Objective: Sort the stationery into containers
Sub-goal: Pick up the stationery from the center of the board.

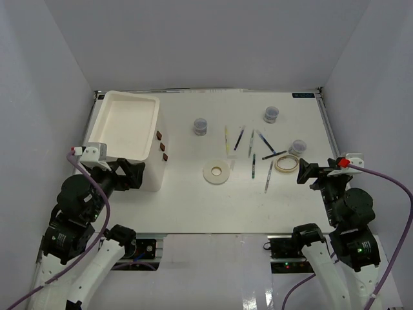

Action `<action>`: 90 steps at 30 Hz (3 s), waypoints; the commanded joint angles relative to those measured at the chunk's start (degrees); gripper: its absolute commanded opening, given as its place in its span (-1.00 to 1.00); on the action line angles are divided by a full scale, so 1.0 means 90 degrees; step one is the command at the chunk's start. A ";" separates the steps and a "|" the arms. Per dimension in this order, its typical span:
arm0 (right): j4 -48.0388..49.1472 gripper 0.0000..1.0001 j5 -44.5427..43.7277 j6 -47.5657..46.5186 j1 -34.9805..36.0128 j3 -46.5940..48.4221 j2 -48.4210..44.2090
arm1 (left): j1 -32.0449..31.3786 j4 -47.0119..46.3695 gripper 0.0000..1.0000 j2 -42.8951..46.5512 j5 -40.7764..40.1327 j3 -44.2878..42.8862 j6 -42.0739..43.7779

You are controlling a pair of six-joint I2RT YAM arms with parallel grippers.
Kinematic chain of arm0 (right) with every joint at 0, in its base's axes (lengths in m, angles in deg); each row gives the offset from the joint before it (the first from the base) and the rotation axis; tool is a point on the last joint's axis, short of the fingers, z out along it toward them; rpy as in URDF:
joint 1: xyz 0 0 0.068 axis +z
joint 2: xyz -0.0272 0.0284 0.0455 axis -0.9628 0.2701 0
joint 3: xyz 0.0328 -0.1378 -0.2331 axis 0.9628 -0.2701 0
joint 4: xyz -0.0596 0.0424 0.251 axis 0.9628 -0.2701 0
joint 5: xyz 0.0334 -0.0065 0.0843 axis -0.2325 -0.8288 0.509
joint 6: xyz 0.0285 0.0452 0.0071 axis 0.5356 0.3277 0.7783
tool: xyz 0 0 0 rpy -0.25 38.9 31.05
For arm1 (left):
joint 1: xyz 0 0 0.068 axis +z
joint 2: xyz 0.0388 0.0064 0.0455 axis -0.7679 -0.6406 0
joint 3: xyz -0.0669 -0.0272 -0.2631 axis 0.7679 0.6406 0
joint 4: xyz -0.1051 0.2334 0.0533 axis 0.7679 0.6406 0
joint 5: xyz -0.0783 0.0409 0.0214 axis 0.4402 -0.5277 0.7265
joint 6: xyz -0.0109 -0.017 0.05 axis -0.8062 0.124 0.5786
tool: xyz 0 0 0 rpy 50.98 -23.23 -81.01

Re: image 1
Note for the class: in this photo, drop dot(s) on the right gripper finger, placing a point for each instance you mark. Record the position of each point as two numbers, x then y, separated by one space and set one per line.
320 174
306 171

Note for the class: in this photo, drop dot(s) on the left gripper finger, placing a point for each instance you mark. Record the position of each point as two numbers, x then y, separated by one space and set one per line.
121 167
136 175

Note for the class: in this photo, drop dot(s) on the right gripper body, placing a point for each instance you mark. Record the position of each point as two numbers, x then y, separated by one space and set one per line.
333 186

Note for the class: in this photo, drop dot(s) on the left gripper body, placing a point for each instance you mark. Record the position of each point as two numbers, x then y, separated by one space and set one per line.
107 181

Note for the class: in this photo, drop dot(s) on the beige thin tape roll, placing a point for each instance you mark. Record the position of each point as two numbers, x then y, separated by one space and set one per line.
287 164

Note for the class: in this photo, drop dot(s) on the clear jar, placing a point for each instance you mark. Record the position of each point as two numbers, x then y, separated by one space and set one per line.
297 148
271 114
200 126

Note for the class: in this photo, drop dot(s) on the white wide tape roll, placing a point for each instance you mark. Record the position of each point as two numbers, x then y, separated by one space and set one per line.
216 172

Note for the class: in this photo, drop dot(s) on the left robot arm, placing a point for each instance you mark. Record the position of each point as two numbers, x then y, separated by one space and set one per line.
68 237

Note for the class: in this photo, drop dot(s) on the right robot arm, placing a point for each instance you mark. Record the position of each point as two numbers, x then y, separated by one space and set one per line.
347 261

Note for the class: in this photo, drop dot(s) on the black pen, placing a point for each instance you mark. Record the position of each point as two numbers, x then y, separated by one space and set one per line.
274 155

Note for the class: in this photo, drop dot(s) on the white three-drawer storage box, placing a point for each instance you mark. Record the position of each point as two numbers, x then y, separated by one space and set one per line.
128 123

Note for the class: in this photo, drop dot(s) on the grey clear pen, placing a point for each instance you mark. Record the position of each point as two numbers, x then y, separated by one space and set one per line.
268 176

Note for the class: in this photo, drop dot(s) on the dark green pen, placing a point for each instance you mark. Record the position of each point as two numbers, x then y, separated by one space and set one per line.
253 165

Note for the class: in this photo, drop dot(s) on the blue pen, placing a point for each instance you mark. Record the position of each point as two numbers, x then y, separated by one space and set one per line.
265 141

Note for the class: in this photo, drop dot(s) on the light green pen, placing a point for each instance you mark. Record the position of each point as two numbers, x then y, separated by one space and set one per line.
251 143

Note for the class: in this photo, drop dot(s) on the blue table label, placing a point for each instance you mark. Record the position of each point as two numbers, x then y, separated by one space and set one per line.
302 95

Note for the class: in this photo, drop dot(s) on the purple pen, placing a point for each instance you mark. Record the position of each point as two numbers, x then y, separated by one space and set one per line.
239 137

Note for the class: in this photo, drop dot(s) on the yellow highlighter pen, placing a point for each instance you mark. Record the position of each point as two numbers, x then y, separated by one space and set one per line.
226 141

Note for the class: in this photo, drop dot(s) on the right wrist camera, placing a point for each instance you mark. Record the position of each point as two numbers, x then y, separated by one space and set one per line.
349 164

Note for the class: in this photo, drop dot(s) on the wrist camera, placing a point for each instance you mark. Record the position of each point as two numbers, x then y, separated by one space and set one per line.
349 164
92 155

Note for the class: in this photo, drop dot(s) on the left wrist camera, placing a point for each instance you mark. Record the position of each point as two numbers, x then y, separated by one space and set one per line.
92 155

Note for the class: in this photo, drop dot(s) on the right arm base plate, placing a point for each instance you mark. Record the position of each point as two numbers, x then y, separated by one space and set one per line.
285 258

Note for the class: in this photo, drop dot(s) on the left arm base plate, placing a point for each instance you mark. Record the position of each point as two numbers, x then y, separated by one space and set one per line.
137 255

